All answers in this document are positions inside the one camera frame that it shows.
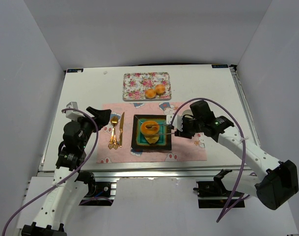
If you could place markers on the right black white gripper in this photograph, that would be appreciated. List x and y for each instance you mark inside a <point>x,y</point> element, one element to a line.
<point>179,132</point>

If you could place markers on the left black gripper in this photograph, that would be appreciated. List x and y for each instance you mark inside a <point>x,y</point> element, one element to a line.
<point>93,119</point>

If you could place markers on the sliced bread piece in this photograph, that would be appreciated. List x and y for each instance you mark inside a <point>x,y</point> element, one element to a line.
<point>152,139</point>

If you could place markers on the ring-shaped donut bread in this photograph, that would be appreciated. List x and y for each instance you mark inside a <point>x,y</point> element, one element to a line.
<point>149,128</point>

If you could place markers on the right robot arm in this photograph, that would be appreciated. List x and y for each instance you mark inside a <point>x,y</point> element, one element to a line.
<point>274,182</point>

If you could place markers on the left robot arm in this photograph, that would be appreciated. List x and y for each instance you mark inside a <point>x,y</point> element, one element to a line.
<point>70,184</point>

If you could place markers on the gold knife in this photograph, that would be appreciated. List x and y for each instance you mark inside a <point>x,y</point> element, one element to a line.
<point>121,129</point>

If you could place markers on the pink cartoon placemat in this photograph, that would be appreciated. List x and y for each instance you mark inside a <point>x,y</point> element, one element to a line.
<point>182,149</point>

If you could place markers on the gold fork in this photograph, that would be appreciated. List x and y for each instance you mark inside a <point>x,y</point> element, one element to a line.
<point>114,122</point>

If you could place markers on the black and teal square plate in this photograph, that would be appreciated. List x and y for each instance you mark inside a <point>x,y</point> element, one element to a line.
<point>138,139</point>

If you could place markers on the floral rectangular tray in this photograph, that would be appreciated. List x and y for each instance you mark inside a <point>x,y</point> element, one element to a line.
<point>135,85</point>

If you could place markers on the small round bun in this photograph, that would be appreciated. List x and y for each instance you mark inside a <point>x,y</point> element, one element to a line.
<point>150,93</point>

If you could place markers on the left blue table label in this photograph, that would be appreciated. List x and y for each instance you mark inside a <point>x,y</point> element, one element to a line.
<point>74,70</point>

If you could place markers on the blue table label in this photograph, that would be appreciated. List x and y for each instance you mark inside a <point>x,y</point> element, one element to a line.
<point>220,66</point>
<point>74,70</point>

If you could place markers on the right blue table label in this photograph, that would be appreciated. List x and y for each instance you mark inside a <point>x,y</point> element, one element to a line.
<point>220,66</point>

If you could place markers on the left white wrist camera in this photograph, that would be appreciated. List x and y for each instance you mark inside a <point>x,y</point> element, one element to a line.
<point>72,112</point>

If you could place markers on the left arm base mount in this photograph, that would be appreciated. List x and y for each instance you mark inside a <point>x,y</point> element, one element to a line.
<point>100,193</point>

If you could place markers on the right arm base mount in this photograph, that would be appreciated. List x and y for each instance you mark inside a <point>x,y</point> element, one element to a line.
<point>209,194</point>

